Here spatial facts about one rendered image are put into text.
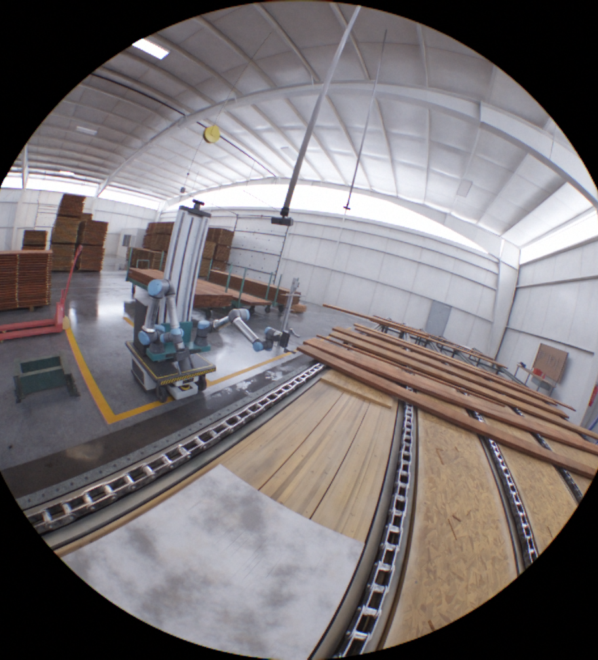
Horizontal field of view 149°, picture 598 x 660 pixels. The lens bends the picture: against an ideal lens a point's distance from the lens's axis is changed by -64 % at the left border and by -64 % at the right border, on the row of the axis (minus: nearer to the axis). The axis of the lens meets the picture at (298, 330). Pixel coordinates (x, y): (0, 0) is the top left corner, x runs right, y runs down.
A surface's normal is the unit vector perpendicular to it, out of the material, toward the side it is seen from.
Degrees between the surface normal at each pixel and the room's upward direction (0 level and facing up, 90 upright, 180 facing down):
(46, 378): 90
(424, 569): 0
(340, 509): 0
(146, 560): 0
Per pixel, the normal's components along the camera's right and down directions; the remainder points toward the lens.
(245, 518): 0.25, -0.94
